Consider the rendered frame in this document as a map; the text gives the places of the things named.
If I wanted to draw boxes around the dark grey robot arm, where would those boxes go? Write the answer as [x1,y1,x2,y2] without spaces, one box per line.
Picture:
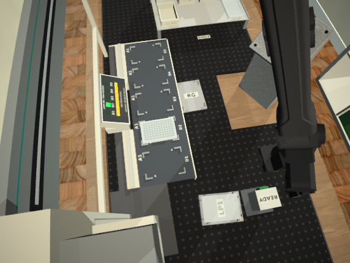
[259,0,326,198]

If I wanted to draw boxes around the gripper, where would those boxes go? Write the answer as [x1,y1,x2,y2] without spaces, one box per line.
[258,144,286,173]

